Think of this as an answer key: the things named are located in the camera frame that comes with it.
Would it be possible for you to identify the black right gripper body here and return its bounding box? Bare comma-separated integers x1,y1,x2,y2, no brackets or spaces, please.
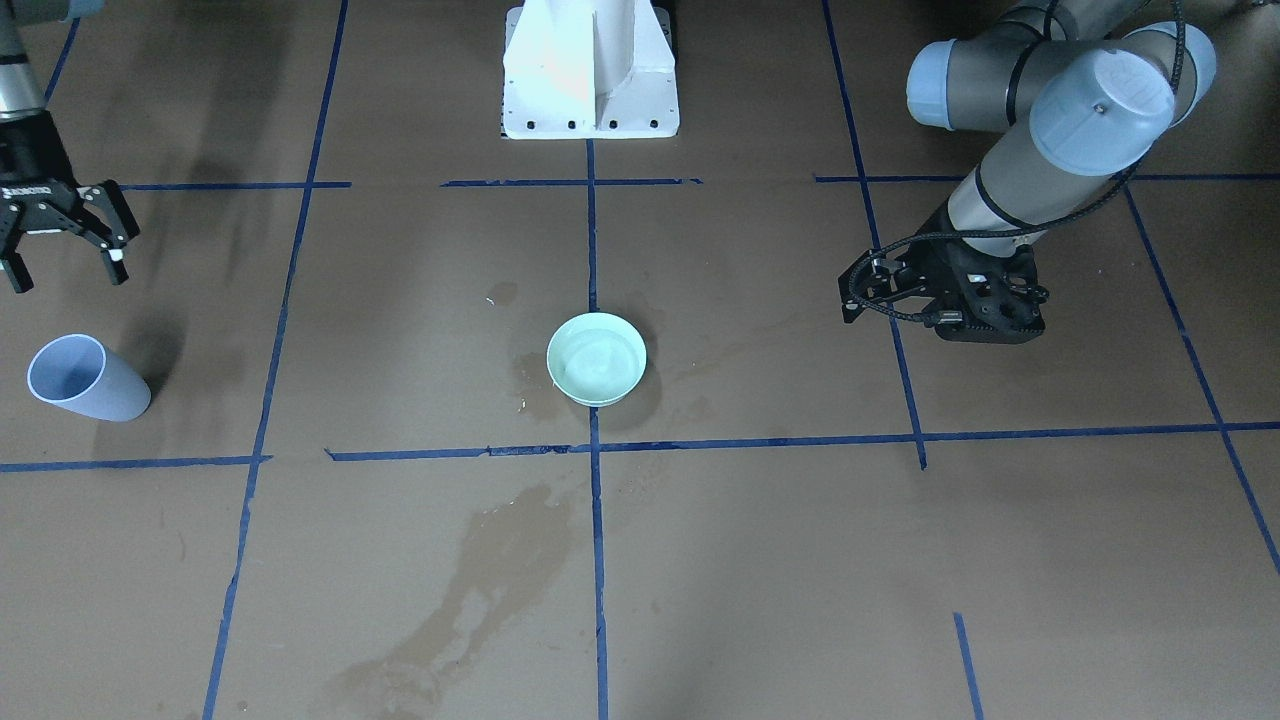
1,111,119,237

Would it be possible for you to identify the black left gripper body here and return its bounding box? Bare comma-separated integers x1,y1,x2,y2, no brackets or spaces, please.
838,236,1050,345

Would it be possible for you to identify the light blue plastic cup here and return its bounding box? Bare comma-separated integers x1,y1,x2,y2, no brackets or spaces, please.
26,334,152,421

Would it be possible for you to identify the mint green ceramic bowl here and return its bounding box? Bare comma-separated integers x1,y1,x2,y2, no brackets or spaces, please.
545,313,648,407

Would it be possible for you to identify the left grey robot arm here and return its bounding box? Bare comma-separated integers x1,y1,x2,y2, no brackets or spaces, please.
838,1,1219,345

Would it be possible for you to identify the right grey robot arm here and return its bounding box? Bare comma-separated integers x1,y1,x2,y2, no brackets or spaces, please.
1,1,140,293

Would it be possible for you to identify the black braided cable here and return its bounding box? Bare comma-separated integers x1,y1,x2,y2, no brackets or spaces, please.
849,0,1187,323

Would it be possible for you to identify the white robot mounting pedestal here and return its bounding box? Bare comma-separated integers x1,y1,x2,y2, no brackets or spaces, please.
500,1,681,141

